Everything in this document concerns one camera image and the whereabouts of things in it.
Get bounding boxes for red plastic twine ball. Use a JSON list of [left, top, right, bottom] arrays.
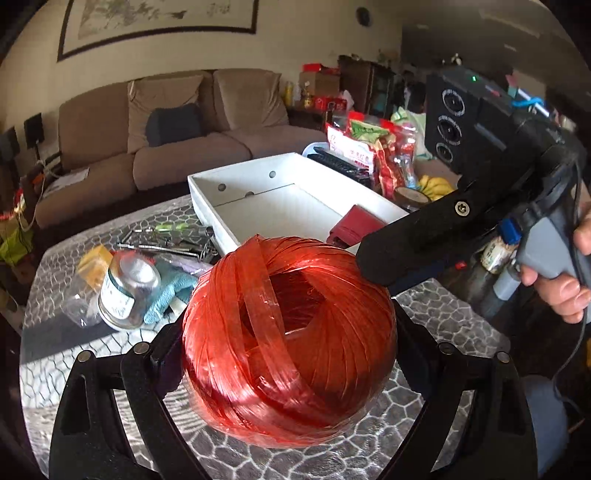
[[182, 236, 397, 448]]

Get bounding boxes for clear plastic nut jar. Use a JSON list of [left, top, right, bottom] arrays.
[[61, 244, 113, 328]]

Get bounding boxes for person's right hand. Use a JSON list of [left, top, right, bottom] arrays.
[[520, 205, 590, 324]]

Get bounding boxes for red leather wallet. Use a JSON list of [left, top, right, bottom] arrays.
[[325, 205, 386, 249]]

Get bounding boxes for yellow bananas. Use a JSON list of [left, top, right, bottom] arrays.
[[419, 175, 455, 201]]

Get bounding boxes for patterned grey blanket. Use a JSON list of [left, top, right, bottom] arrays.
[[19, 194, 512, 480]]

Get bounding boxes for white cardboard box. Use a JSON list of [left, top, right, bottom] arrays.
[[187, 153, 407, 256]]

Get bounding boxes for red snack bag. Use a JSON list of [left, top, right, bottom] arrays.
[[325, 111, 420, 200]]

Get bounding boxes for teal knitted cloth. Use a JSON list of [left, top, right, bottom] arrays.
[[143, 261, 197, 325]]

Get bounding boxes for dark blue cushion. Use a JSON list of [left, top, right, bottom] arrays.
[[145, 103, 203, 147]]

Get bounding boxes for brown sofa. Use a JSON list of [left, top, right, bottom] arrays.
[[35, 68, 327, 230]]

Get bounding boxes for black camera box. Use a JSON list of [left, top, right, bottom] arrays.
[[425, 66, 561, 180]]

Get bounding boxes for metal wire whisk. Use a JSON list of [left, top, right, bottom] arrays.
[[116, 223, 219, 263]]

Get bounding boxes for framed wall painting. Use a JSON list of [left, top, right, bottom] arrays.
[[57, 0, 259, 62]]

